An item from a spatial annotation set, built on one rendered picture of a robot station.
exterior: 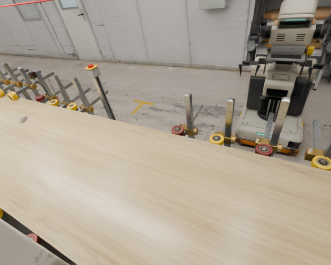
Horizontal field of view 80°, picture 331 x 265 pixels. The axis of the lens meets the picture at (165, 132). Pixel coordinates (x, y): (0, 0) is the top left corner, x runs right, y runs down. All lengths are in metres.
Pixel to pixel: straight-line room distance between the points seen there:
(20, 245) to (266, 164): 0.96
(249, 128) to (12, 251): 2.07
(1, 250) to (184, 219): 0.63
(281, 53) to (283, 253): 1.39
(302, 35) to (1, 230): 1.84
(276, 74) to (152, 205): 1.48
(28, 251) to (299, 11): 1.77
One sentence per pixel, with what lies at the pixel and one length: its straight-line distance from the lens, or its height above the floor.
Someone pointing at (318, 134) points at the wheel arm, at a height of 0.84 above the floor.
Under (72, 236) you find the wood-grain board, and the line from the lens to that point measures 1.03.
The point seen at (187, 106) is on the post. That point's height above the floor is 1.02.
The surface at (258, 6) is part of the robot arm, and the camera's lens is 1.56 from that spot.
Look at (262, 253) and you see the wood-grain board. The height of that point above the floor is 0.90.
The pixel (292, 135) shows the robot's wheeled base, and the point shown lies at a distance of 2.25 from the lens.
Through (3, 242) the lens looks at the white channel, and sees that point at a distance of 0.46.
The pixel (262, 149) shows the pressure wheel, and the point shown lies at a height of 0.91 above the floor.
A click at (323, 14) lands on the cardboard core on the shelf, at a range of 3.25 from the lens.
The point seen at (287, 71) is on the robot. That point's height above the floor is 0.89.
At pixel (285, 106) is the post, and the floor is 1.11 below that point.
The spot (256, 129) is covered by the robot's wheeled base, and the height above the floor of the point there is 0.28.
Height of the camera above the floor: 1.72
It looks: 41 degrees down
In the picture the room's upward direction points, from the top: 11 degrees counter-clockwise
